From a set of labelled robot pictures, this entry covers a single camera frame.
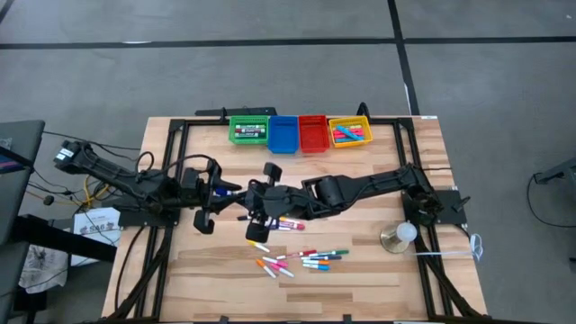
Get green plastic basket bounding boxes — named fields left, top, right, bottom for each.
left=227, top=115, right=270, bottom=148

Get black power cable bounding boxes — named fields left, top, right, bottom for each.
left=113, top=223, right=149, bottom=314

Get blue plastic basket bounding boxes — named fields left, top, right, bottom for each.
left=266, top=114, right=301, bottom=155

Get white lamp cable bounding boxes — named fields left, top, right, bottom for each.
left=407, top=232, right=485, bottom=263

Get grey cabinet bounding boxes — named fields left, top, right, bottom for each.
left=0, top=119, right=46, bottom=247

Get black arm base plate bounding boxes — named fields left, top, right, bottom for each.
left=117, top=197, right=182, bottom=229
left=400, top=189, right=468, bottom=227

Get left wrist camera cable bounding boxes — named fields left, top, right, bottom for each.
left=134, top=150, right=224, bottom=175

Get yellow plastic basket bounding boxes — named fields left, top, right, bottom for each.
left=327, top=115, right=374, bottom=149

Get pink Expo marker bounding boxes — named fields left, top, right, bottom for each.
left=268, top=219, right=307, bottom=232

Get black bar at table edge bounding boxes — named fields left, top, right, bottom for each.
left=193, top=106, right=278, bottom=118

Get white bulb lamp round base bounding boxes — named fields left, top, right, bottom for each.
left=379, top=220, right=419, bottom=255

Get black floor cable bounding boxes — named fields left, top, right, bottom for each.
left=42, top=130, right=143, bottom=152
left=526, top=174, right=576, bottom=230

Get white cloth bag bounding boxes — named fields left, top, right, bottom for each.
left=17, top=245, right=58, bottom=294

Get purple fine-tip marker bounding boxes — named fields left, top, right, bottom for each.
left=300, top=254, right=343, bottom=263

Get yellow cable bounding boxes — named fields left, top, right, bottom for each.
left=84, top=175, right=112, bottom=209

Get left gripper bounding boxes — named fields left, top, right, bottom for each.
left=178, top=159, right=248, bottom=235

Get black side table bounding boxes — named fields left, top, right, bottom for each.
left=0, top=214, right=118, bottom=324

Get red plastic basket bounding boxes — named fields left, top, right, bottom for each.
left=297, top=114, right=332, bottom=154

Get red fine-tip marker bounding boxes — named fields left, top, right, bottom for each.
left=274, top=248, right=318, bottom=261

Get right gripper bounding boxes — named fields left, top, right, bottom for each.
left=245, top=161, right=316, bottom=244

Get white marker pink cap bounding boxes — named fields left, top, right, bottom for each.
left=269, top=263, right=296, bottom=279
left=261, top=255, right=290, bottom=269

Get printed paper sheet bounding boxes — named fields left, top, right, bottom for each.
left=70, top=206, right=122, bottom=267

